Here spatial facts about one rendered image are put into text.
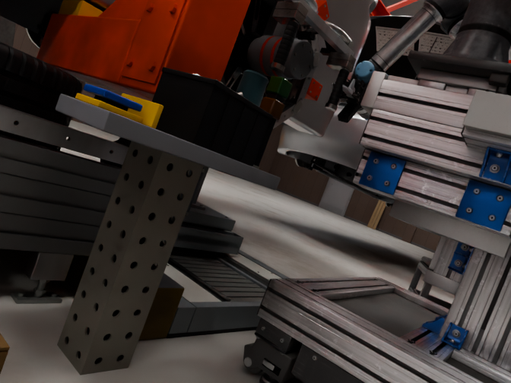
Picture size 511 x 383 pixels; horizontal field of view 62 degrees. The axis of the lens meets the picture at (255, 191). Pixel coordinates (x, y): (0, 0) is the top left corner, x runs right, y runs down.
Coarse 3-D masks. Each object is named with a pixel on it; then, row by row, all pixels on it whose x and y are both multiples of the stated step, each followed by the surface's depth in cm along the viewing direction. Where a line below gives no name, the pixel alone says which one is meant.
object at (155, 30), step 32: (160, 0) 94; (192, 0) 88; (224, 0) 94; (160, 32) 91; (192, 32) 91; (224, 32) 97; (128, 64) 95; (160, 64) 89; (192, 64) 93; (224, 64) 100
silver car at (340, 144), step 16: (336, 112) 403; (288, 128) 444; (336, 128) 398; (352, 128) 388; (288, 144) 442; (304, 144) 422; (320, 144) 407; (336, 144) 395; (352, 144) 385; (304, 160) 484; (320, 160) 552; (336, 160) 397; (352, 160) 387; (336, 176) 493; (352, 176) 562; (368, 192) 674
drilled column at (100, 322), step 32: (128, 160) 78; (160, 160) 72; (128, 192) 76; (160, 192) 77; (192, 192) 80; (128, 224) 74; (160, 224) 77; (96, 256) 78; (128, 256) 74; (160, 256) 79; (96, 288) 76; (128, 288) 76; (96, 320) 74; (128, 320) 78; (64, 352) 78; (96, 352) 75; (128, 352) 80
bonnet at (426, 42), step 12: (372, 24) 456; (384, 24) 446; (396, 24) 437; (372, 36) 467; (384, 36) 456; (432, 36) 420; (444, 36) 411; (372, 48) 476; (420, 48) 437; (432, 48) 428; (444, 48) 419; (360, 60) 495; (408, 60) 454; (384, 72) 481; (396, 72) 470; (408, 72) 460
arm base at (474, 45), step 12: (468, 24) 93; (480, 24) 91; (456, 36) 96; (468, 36) 92; (480, 36) 91; (492, 36) 90; (504, 36) 91; (456, 48) 93; (468, 48) 91; (480, 48) 90; (492, 48) 90; (504, 48) 91; (492, 60) 89; (504, 60) 90
